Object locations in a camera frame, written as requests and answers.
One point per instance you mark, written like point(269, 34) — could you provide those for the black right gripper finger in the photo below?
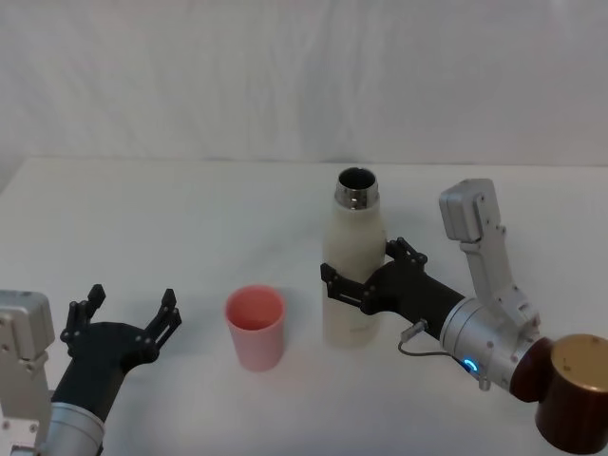
point(349, 289)
point(406, 252)

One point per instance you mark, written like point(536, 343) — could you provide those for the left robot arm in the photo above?
point(24, 323)

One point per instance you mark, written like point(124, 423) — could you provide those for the white table cloth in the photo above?
point(190, 228)

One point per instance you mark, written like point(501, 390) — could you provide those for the pink cup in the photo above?
point(256, 342)

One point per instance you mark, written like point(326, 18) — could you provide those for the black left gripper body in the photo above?
point(100, 351)

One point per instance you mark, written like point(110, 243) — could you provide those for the cream vacuum bottle steel neck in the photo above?
point(351, 228)

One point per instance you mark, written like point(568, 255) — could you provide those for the white curtain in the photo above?
point(285, 81)

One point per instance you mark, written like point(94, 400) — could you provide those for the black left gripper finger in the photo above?
point(166, 323)
point(78, 318)

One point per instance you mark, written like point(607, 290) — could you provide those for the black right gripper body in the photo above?
point(413, 294)

